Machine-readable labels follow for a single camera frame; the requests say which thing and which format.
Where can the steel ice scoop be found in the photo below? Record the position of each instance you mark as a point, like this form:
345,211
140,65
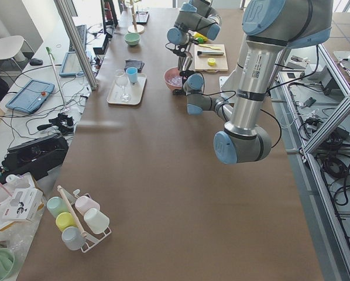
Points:
185,61

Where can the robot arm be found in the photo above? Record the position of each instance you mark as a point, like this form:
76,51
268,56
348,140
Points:
195,16
270,27

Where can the pink bowl of ice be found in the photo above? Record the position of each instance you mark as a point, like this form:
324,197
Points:
168,75

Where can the pastel pink cup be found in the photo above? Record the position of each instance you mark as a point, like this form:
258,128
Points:
84,203

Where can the pastel white cup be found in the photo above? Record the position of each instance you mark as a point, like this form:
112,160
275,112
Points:
97,221

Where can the pastel green cup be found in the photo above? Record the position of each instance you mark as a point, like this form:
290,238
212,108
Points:
56,206

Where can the pastel yellow cup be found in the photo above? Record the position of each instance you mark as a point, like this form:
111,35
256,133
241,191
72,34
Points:
64,220

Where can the pastel grey blue cup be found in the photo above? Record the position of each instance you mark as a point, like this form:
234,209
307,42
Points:
72,238

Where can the steel muddler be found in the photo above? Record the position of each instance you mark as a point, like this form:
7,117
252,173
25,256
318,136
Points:
207,53

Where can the half lemon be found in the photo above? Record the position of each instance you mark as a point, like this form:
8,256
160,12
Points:
211,61

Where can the yellow plastic knife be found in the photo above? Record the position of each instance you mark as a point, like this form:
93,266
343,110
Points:
209,46

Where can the grey folded cloth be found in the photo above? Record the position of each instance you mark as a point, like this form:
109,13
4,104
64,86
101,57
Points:
138,64

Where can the green bowl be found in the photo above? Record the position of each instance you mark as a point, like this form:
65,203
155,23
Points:
132,39

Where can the wooden mug tree stand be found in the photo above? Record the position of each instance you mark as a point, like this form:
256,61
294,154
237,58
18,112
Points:
134,27

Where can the clear wine glass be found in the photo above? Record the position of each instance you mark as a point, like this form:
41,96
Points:
121,81

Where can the cream serving tray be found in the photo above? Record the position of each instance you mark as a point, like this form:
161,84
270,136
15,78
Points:
135,91

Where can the black keyboard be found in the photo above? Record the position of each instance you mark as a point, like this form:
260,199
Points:
82,33

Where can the blue teach pendant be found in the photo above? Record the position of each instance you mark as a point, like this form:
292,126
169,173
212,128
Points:
31,97

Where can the white chair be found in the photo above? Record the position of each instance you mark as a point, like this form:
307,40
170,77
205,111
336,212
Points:
10,46

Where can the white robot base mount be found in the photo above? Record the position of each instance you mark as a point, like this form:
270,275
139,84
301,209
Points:
231,83

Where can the aluminium frame post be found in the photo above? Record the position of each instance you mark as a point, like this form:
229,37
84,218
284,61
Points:
66,17

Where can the white wire cup rack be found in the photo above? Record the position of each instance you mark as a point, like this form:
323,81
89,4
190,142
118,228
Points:
92,240

